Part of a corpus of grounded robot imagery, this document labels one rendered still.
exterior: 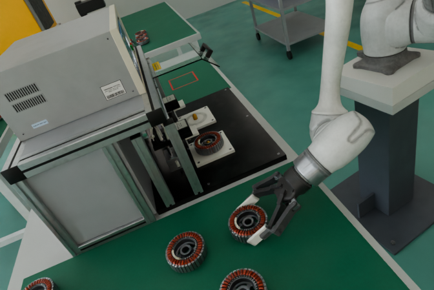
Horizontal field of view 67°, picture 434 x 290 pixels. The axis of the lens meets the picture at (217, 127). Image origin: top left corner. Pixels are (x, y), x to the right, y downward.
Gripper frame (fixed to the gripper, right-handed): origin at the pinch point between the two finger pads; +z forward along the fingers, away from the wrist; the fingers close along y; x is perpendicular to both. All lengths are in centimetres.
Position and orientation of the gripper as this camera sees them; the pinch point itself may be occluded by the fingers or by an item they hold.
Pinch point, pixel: (249, 222)
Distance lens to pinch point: 96.0
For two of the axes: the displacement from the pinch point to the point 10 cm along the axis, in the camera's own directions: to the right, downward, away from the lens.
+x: -7.1, -5.2, -4.7
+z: -6.8, 6.9, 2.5
